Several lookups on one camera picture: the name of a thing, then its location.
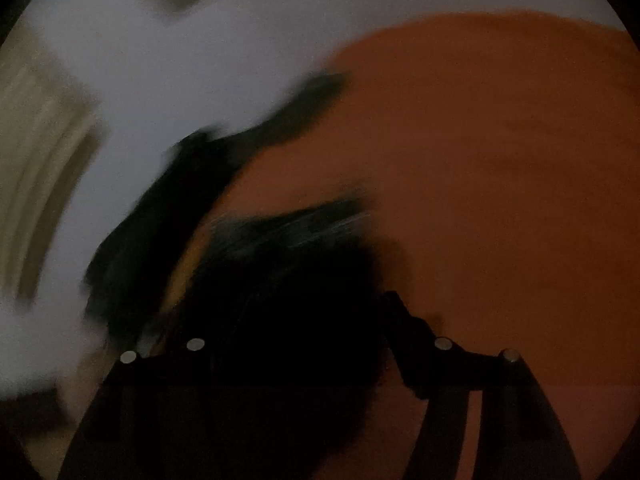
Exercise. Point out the black paisley garment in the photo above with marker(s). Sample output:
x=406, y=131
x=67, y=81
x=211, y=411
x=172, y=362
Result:
x=290, y=320

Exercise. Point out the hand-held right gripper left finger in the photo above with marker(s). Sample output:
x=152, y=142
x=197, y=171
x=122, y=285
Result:
x=150, y=410

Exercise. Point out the orange bed blanket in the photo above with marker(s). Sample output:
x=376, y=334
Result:
x=500, y=185

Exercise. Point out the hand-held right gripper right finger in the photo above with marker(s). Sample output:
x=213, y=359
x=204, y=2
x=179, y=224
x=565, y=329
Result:
x=400, y=320

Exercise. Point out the beige louvered window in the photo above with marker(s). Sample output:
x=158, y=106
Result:
x=40, y=170

